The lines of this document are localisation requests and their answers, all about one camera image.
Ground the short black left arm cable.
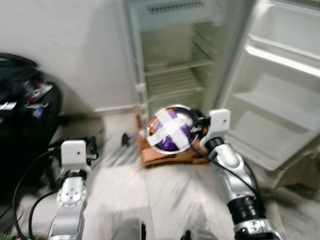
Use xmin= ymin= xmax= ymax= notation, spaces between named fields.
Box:
xmin=28 ymin=189 xmax=60 ymax=240

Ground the robot right leg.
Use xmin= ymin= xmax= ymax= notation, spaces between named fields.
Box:
xmin=181 ymin=228 xmax=217 ymax=240

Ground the robot left leg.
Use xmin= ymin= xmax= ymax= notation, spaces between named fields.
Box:
xmin=109 ymin=217 xmax=147 ymax=240

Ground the small black object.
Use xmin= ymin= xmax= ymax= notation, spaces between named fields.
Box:
xmin=121 ymin=132 xmax=132 ymax=147

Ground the white fridge door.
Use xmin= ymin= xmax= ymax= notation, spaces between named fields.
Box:
xmin=216 ymin=0 xmax=320 ymax=172

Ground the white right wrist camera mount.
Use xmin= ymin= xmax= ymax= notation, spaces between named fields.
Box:
xmin=206 ymin=108 xmax=232 ymax=144

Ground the long black left arm cable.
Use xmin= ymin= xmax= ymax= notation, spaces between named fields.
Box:
xmin=12 ymin=149 xmax=62 ymax=240

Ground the robot leg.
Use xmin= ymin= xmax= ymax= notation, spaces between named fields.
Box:
xmin=181 ymin=228 xmax=217 ymax=240
xmin=109 ymin=217 xmax=147 ymax=240

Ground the black bag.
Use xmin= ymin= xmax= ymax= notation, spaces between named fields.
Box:
xmin=0 ymin=52 xmax=64 ymax=191

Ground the steel bowl with white tape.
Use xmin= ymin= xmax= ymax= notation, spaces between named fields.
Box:
xmin=146 ymin=104 xmax=195 ymax=154

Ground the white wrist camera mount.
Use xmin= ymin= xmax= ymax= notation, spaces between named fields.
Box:
xmin=206 ymin=108 xmax=232 ymax=144
xmin=60 ymin=140 xmax=89 ymax=169

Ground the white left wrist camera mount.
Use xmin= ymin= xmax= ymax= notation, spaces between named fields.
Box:
xmin=60 ymin=140 xmax=89 ymax=169

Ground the white wire fridge shelf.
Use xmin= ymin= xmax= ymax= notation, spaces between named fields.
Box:
xmin=146 ymin=69 xmax=207 ymax=100
xmin=141 ymin=50 xmax=216 ymax=77

